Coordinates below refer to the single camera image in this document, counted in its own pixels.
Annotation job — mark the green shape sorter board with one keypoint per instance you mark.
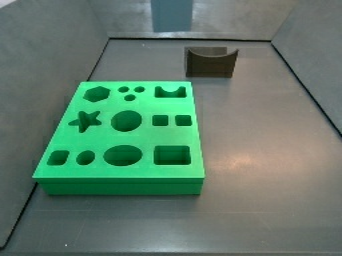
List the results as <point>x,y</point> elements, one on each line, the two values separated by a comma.
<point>127,141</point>

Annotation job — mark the dark concave block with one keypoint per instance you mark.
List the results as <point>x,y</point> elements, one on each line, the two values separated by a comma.
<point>210,62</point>

